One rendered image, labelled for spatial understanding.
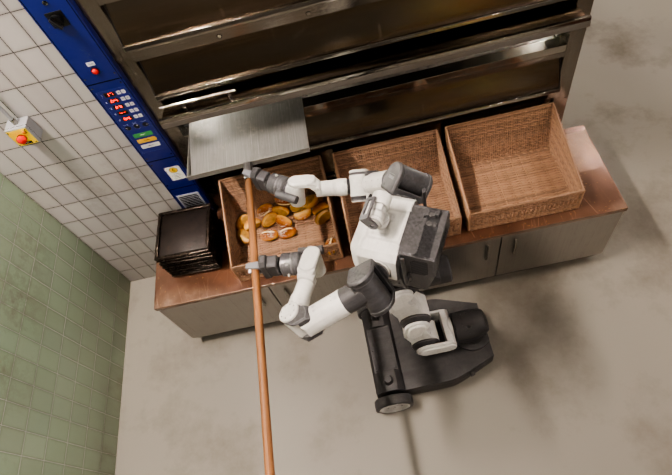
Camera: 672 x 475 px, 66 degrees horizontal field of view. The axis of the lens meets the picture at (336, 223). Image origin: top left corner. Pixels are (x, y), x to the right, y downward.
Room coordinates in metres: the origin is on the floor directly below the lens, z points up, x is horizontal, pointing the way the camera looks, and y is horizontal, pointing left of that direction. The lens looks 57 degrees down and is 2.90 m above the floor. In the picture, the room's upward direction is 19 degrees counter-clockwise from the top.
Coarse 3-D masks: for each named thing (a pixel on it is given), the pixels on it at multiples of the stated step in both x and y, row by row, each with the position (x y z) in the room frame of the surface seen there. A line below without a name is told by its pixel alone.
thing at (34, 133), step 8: (8, 120) 1.96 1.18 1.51; (24, 120) 1.92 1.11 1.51; (32, 120) 1.94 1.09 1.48; (8, 128) 1.90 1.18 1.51; (16, 128) 1.89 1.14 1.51; (24, 128) 1.88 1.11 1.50; (32, 128) 1.90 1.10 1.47; (40, 128) 1.94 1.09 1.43; (16, 136) 1.89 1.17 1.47; (32, 136) 1.88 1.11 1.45; (40, 136) 1.90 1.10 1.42; (24, 144) 1.88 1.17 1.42
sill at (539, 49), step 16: (512, 48) 1.71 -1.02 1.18; (528, 48) 1.68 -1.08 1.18; (544, 48) 1.64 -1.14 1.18; (560, 48) 1.63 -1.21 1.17; (448, 64) 1.75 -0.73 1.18; (464, 64) 1.71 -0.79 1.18; (480, 64) 1.68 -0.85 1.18; (496, 64) 1.67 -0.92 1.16; (384, 80) 1.78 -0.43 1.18; (400, 80) 1.75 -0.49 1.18; (416, 80) 1.72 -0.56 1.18; (432, 80) 1.71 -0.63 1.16; (320, 96) 1.82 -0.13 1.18; (336, 96) 1.79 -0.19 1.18; (352, 96) 1.76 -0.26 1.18; (368, 96) 1.75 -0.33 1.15; (304, 112) 1.79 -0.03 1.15
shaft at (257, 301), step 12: (252, 192) 1.38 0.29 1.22; (252, 204) 1.31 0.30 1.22; (252, 216) 1.25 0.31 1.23; (252, 228) 1.20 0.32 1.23; (252, 240) 1.14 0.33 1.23; (252, 252) 1.09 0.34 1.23; (252, 276) 0.99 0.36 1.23; (252, 288) 0.95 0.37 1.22; (264, 348) 0.71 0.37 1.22; (264, 360) 0.67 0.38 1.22; (264, 372) 0.62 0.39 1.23; (264, 384) 0.59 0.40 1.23; (264, 396) 0.55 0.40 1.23; (264, 408) 0.51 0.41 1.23; (264, 420) 0.47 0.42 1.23; (264, 432) 0.44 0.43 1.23; (264, 444) 0.40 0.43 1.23; (264, 456) 0.37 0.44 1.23; (264, 468) 0.34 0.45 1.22
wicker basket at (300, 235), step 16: (304, 160) 1.77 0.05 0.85; (320, 160) 1.74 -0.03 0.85; (240, 176) 1.81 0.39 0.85; (288, 176) 1.76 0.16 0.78; (320, 176) 1.73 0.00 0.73; (224, 192) 1.80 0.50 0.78; (240, 192) 1.79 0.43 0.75; (256, 192) 1.77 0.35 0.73; (224, 208) 1.68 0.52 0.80; (240, 208) 1.77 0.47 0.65; (256, 208) 1.75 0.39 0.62; (288, 208) 1.71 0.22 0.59; (224, 224) 1.59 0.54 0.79; (336, 224) 1.46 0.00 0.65; (272, 240) 1.54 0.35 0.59; (288, 240) 1.51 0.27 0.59; (304, 240) 1.47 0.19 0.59; (320, 240) 1.44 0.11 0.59; (336, 240) 1.32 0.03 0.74; (240, 256) 1.51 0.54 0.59; (336, 256) 1.31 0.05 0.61; (240, 272) 1.37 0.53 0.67
